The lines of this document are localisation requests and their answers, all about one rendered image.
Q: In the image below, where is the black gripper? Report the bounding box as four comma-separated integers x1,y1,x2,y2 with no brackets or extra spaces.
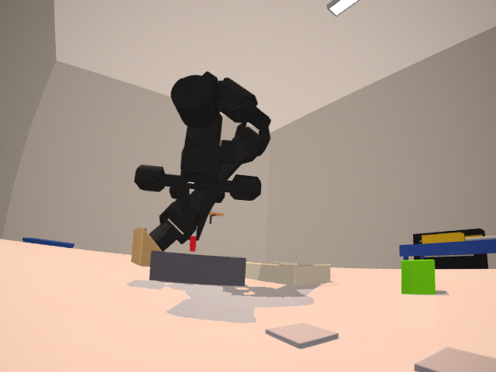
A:
134,165,261,241

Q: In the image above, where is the red fuse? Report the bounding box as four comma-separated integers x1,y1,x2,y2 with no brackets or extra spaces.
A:
190,236,197,254

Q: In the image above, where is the green block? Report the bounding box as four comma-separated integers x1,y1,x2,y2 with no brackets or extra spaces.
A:
401,260,436,295

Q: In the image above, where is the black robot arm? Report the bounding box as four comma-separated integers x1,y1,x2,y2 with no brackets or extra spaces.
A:
149,71,271,252

